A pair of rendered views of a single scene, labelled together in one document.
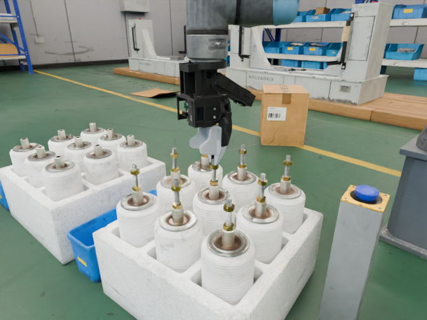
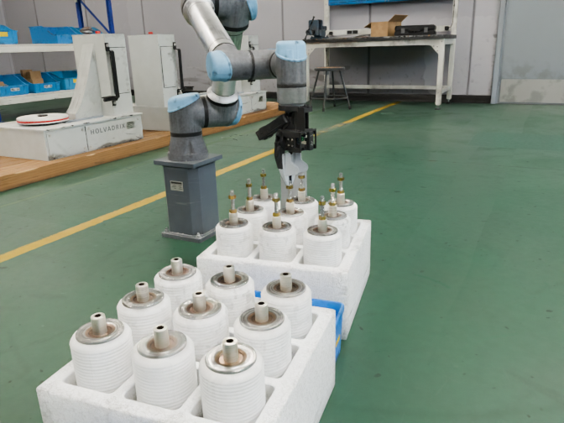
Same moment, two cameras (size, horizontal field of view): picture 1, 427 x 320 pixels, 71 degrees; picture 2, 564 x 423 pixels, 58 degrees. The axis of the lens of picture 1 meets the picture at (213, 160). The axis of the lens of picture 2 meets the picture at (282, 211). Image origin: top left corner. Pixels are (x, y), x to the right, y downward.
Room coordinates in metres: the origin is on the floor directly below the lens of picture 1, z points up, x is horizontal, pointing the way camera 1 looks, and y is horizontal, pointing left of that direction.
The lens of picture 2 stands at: (1.03, 1.24, 0.68)
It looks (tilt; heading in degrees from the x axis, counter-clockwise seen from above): 18 degrees down; 251
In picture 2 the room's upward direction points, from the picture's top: 2 degrees counter-clockwise
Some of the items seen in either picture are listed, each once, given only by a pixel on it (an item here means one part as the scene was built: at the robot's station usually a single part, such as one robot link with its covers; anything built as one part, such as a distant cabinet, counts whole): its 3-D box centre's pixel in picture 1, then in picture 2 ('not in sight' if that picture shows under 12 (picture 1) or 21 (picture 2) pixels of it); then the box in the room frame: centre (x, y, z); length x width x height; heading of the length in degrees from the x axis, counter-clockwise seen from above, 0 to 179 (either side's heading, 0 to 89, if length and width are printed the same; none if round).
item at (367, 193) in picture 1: (366, 194); not in sight; (0.48, -0.28, 0.32); 0.04 x 0.04 x 0.02
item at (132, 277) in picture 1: (213, 253); (291, 266); (0.59, 0.00, 0.09); 0.39 x 0.39 x 0.18; 53
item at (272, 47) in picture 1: (279, 47); not in sight; (6.34, -1.30, 0.36); 0.50 x 0.38 x 0.21; 134
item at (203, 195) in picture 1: (213, 195); (289, 212); (0.59, 0.00, 0.25); 0.08 x 0.08 x 0.01
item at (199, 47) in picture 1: (208, 48); (292, 96); (0.58, 0.01, 0.56); 0.08 x 0.08 x 0.05
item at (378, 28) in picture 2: not in sight; (385, 26); (-2.11, -4.17, 0.87); 0.40 x 0.30 x 0.23; 119
